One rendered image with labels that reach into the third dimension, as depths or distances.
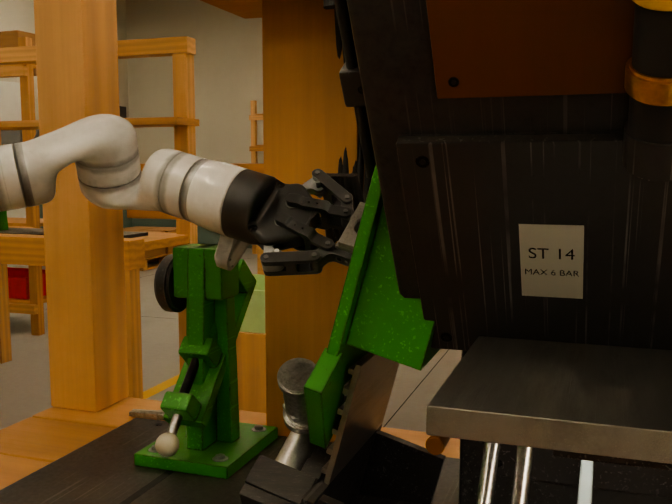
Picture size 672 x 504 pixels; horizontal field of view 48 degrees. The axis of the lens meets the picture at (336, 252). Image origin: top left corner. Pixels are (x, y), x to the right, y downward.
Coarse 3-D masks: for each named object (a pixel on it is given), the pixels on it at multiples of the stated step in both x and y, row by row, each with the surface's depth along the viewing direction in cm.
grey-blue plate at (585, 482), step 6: (582, 462) 59; (588, 462) 59; (582, 468) 58; (588, 468) 58; (582, 474) 57; (588, 474) 57; (582, 480) 56; (588, 480) 56; (582, 486) 55; (588, 486) 55; (582, 492) 54; (588, 492) 54; (582, 498) 53; (588, 498) 53
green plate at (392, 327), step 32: (384, 224) 64; (352, 256) 64; (384, 256) 64; (352, 288) 64; (384, 288) 65; (352, 320) 66; (384, 320) 65; (416, 320) 64; (352, 352) 70; (384, 352) 65; (416, 352) 64
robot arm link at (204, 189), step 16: (208, 160) 81; (192, 176) 79; (208, 176) 78; (224, 176) 78; (192, 192) 78; (208, 192) 78; (224, 192) 77; (192, 208) 79; (208, 208) 78; (208, 224) 79; (224, 240) 83; (224, 256) 83; (240, 256) 85
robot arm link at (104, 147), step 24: (96, 120) 82; (120, 120) 83; (24, 144) 81; (48, 144) 81; (72, 144) 81; (96, 144) 81; (120, 144) 82; (24, 168) 80; (48, 168) 80; (96, 168) 82; (120, 168) 83; (24, 192) 80; (48, 192) 82
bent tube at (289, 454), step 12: (360, 204) 76; (360, 216) 75; (348, 228) 74; (348, 240) 73; (288, 444) 74; (300, 444) 74; (312, 444) 74; (288, 456) 73; (300, 456) 73; (300, 468) 73
